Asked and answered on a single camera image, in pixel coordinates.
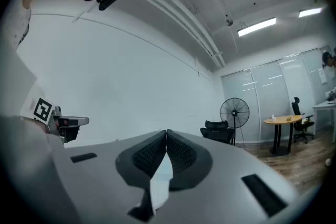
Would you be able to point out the small white container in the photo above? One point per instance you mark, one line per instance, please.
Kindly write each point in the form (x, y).
(273, 118)

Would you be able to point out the person's star print shirt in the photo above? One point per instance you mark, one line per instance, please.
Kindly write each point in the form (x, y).
(22, 26)

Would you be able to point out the white side table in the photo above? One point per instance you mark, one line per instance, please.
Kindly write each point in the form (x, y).
(324, 107)

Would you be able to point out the black standing fan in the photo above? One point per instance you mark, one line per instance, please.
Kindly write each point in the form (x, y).
(234, 112)

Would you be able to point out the small ceiling dome fixture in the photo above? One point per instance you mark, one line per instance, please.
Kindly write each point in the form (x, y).
(229, 22)

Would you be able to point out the person's left forearm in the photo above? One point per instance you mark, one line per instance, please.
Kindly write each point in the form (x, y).
(36, 124)

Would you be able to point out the round wooden table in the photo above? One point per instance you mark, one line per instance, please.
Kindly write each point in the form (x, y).
(282, 120)

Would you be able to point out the white paper notice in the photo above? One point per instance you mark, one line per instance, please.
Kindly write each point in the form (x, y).
(322, 76)

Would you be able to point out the long ceiling light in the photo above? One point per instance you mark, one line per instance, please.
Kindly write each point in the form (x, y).
(256, 26)
(310, 12)

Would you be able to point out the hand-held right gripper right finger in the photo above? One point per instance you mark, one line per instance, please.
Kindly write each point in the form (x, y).
(223, 170)

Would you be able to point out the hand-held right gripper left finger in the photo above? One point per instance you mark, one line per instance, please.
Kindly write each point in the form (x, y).
(105, 170)

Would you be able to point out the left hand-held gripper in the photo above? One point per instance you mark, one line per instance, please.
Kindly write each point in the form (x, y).
(43, 110)

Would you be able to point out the black office chair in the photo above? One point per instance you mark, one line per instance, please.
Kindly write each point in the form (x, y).
(216, 131)
(299, 115)

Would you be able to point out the white ceiling pipes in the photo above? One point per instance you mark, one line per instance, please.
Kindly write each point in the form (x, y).
(183, 18)

